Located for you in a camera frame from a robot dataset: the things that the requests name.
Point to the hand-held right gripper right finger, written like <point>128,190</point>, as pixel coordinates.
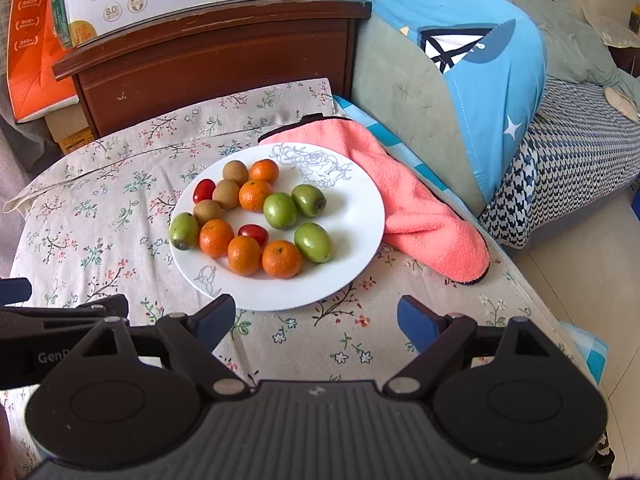
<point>420,322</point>

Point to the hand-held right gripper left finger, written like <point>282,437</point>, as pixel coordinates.
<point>215,320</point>

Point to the floral tablecloth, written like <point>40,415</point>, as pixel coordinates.
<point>100,210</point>

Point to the grey-green cushion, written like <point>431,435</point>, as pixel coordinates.
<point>400,95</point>

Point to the brown cardboard box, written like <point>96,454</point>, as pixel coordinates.
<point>70,130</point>

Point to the purple checked cloth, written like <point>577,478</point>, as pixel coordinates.
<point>15,150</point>

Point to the pink towel with black trim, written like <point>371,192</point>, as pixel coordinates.
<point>425,230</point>

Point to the white milk carton box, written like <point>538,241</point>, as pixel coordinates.
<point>175,0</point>

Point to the green jujube with dark spot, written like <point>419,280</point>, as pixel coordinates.
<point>183,231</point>

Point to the dark wooden nightstand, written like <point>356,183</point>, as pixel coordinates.
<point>200,60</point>

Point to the brown kiwi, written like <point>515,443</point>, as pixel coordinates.
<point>226,193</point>
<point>207,211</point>
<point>235,172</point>

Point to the white plate with rose print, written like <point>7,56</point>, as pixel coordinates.
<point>350,220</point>

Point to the blue printed quilt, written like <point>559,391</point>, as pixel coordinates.
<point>500,110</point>

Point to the crumpled plastic bag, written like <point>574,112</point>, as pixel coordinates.
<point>610,27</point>

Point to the orange mandarin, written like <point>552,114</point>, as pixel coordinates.
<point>263,170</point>
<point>244,255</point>
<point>255,195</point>
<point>281,259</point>
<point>216,238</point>

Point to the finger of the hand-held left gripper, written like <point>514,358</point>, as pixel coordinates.
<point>15,291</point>
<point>107,306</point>

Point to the red cherry tomato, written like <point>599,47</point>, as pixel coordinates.
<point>252,232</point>
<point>203,190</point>

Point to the houndstooth bed sheet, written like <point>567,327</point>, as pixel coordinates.
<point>575,150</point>

